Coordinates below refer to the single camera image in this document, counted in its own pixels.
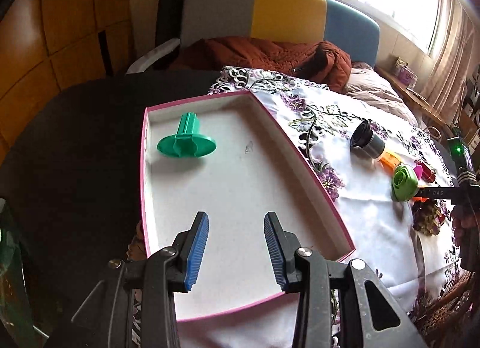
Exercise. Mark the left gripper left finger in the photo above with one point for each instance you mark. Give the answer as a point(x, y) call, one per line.
point(190, 246)

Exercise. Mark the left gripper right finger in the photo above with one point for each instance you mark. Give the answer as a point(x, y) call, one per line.
point(282, 247)

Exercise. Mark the red metal capsule tube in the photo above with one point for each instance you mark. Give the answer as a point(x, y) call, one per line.
point(428, 174)

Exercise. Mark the brown wooden massage comb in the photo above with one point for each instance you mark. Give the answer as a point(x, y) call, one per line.
point(428, 217)

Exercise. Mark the green white square container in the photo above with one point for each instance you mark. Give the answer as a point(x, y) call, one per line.
point(404, 183)

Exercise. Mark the orange plastic clip toy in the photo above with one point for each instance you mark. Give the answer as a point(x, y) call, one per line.
point(389, 162)

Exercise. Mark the green plastic stamp mold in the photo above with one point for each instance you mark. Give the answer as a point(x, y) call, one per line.
point(187, 142)

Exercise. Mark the dark grey cylindrical jar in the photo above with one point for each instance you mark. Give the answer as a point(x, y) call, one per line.
point(365, 139)

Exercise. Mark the orange perforated block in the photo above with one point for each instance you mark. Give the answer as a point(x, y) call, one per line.
point(418, 199)

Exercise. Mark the magenta plastic funnel toy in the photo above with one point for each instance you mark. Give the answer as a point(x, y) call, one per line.
point(418, 170)

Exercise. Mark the person right hand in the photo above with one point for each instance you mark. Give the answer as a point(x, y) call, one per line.
point(460, 223)

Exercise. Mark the white embroidered floral tablecloth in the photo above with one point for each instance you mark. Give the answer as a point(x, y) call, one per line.
point(422, 271)

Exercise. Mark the pink shallow cardboard box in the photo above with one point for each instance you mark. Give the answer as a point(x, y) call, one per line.
point(255, 169)

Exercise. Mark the wooden side shelf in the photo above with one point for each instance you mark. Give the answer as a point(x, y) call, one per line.
point(411, 97)

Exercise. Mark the purple gift box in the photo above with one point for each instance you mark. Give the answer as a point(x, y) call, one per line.
point(404, 74)

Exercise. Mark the beige pink pillow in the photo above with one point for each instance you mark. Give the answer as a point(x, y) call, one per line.
point(368, 86)

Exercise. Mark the pink window curtain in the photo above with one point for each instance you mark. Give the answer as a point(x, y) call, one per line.
point(452, 50)

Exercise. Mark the white chair armrest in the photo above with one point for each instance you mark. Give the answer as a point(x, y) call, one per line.
point(159, 52)

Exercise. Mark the rust brown quilted jacket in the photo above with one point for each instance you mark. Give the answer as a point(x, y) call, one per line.
point(322, 62)

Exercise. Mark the grey yellow blue headboard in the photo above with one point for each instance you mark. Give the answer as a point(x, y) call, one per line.
point(288, 21)

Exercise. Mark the wooden wardrobe panels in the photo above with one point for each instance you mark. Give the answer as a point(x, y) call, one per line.
point(48, 46)

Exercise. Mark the black rolled mat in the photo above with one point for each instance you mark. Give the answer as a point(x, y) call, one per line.
point(168, 21)

